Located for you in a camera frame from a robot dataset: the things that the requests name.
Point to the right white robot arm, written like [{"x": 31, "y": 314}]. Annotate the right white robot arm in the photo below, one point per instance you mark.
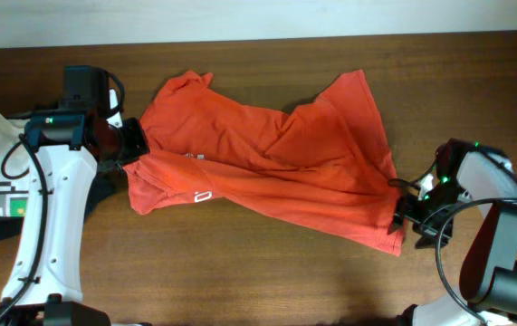
[{"x": 465, "y": 175}]

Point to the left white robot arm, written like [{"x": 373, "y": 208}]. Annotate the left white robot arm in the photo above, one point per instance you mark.
[{"x": 47, "y": 166}]

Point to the orange red t-shirt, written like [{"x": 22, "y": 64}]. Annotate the orange red t-shirt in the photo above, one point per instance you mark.
[{"x": 326, "y": 165}]

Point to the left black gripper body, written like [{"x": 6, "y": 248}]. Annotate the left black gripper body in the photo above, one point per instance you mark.
[{"x": 129, "y": 146}]

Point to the folded black garment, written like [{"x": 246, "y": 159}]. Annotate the folded black garment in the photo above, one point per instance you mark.
[{"x": 95, "y": 194}]

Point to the folded white pixel-print t-shirt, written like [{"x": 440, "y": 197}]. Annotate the folded white pixel-print t-shirt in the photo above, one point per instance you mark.
[{"x": 14, "y": 164}]

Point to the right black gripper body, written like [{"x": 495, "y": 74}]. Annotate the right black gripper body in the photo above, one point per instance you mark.
[{"x": 438, "y": 201}]

